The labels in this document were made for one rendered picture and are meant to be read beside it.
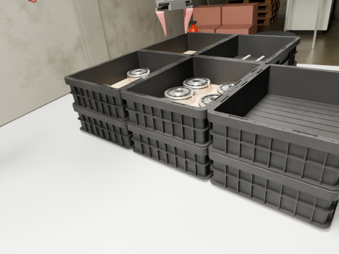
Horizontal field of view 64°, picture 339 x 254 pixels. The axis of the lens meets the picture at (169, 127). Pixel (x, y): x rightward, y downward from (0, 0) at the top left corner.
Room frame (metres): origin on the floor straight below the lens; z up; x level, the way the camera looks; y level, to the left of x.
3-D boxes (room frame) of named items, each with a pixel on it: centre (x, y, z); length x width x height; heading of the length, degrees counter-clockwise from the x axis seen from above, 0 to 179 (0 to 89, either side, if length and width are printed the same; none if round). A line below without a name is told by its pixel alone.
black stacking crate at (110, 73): (1.01, 0.12, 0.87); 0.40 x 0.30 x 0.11; 139
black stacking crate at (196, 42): (1.31, -0.14, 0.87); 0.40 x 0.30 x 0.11; 139
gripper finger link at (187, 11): (0.87, -0.07, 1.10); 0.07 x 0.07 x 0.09; 3
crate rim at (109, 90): (1.01, 0.12, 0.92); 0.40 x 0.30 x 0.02; 139
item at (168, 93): (0.87, -0.05, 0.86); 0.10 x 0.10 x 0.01
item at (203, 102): (0.77, -0.15, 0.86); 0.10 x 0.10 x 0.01
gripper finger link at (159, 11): (0.87, -0.03, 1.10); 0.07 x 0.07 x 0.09; 3
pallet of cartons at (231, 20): (4.64, -1.04, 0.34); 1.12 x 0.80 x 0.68; 54
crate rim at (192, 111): (0.81, -0.10, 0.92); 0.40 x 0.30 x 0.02; 139
